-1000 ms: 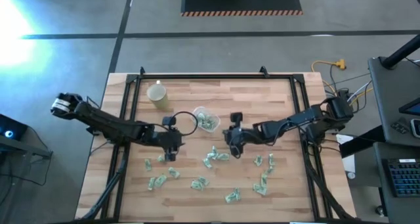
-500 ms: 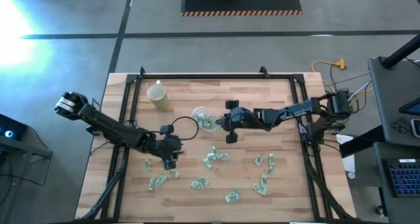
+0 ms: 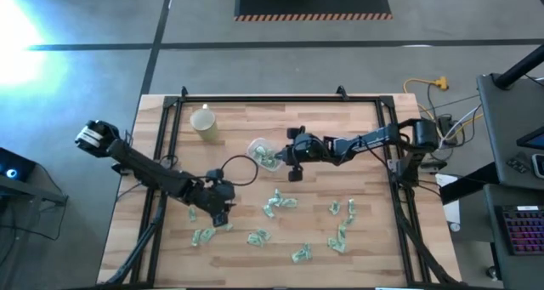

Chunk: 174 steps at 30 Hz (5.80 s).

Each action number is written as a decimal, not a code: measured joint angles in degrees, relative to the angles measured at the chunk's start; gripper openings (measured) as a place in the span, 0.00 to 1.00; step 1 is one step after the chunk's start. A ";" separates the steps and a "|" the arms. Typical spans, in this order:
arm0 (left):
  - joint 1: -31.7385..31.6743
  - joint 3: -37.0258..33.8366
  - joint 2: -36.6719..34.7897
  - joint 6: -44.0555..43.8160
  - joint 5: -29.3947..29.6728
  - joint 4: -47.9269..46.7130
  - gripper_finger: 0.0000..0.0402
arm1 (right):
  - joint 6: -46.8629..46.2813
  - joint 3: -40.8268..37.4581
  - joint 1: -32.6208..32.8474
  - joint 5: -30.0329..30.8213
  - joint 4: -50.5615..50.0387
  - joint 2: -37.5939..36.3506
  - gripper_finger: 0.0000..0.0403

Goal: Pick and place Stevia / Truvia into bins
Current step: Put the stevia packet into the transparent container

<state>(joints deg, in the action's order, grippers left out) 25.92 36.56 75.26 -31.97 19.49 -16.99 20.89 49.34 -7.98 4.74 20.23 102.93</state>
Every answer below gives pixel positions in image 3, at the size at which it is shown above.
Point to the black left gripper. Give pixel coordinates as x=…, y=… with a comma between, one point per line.
x=214, y=198

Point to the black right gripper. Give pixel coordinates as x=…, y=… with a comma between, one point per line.
x=310, y=154

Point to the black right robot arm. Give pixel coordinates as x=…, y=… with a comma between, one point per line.
x=374, y=142

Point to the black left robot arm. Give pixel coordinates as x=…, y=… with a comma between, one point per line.
x=144, y=168

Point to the clear plastic container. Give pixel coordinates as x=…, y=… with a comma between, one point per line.
x=251, y=147

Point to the yellow-green cup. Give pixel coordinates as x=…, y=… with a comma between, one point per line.
x=204, y=122

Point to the black hazard-striped floor mat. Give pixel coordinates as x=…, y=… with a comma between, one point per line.
x=312, y=1

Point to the black power adapter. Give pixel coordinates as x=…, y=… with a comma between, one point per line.
x=445, y=123

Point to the white paper sheet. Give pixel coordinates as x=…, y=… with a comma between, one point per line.
x=452, y=209

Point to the white round disc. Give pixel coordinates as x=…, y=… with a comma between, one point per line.
x=455, y=227

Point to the black box with blue light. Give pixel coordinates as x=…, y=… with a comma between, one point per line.
x=19, y=164

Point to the small black controller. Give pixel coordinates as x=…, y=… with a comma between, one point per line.
x=517, y=165

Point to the black caster wheel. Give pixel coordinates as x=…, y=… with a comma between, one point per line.
x=492, y=273

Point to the black pole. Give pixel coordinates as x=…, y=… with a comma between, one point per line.
x=518, y=69

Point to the tablet screen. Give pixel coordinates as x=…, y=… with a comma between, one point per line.
x=535, y=140

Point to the backlit keyboard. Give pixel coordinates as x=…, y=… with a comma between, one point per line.
x=525, y=230

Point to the dark grey desk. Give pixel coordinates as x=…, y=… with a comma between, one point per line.
x=510, y=273

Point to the smartphone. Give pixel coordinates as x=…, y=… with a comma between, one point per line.
x=539, y=166

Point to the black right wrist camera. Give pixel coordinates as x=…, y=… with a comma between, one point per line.
x=295, y=132

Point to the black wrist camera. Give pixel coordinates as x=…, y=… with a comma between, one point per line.
x=214, y=174
x=295, y=132

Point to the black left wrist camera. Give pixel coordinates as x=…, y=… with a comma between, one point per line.
x=214, y=174

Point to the dark frame clamp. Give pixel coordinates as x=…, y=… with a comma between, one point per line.
x=341, y=91
x=183, y=91

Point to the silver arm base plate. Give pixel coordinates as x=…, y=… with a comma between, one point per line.
x=392, y=164

